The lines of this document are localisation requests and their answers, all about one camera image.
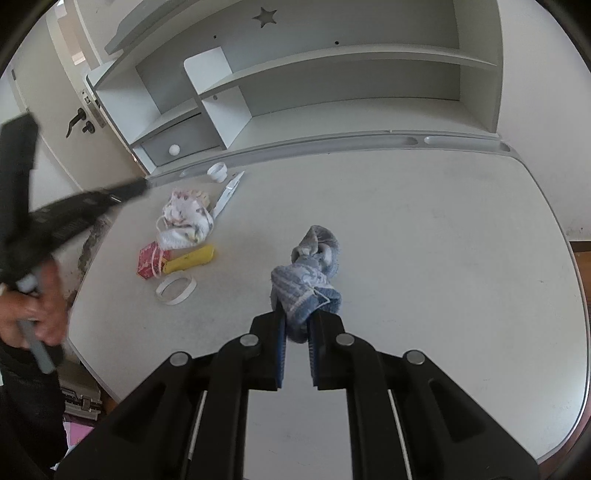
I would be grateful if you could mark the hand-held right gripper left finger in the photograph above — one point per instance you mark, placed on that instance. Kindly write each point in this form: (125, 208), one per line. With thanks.
(279, 350)

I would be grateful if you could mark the person's left forearm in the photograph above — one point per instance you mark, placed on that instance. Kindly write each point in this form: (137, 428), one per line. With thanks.
(23, 415)

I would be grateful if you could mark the printed face mask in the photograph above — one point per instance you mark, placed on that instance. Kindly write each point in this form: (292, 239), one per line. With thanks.
(184, 217)

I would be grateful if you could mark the grey case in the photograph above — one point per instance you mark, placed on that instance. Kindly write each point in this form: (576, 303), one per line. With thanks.
(83, 399)

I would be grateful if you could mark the metal door latch plate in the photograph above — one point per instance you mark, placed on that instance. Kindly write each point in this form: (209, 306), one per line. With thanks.
(92, 106)

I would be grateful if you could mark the black door lock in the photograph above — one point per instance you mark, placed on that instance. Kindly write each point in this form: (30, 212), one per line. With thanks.
(88, 127)

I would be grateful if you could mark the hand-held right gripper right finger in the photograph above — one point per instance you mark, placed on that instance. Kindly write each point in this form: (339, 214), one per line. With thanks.
(315, 355)

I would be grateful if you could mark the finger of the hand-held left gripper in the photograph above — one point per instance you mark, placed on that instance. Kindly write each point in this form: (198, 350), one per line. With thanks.
(131, 189)

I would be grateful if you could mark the white drawer knob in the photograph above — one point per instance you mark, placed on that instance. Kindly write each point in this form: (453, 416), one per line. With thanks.
(174, 150)

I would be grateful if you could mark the white plastic strip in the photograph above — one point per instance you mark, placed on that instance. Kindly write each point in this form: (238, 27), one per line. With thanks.
(227, 196)

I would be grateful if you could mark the pink item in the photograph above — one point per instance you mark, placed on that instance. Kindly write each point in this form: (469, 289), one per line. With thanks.
(76, 434)

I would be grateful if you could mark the white bottle cap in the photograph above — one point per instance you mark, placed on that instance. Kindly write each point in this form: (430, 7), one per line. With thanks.
(217, 171)

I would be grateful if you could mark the person's left hand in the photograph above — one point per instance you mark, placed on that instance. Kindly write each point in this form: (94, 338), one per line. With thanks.
(53, 314)

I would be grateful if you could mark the grey drawer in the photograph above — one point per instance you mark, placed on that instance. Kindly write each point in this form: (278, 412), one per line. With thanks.
(184, 138)

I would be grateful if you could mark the yellow plastic piece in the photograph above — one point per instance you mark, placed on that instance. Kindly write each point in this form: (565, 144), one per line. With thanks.
(191, 259)

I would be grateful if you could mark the white door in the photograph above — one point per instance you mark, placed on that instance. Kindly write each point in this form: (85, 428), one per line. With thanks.
(51, 83)

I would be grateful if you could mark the small red box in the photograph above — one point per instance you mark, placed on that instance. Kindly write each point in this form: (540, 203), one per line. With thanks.
(148, 261)

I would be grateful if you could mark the grey white shelf unit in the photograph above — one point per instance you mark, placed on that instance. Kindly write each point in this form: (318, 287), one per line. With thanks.
(323, 101)

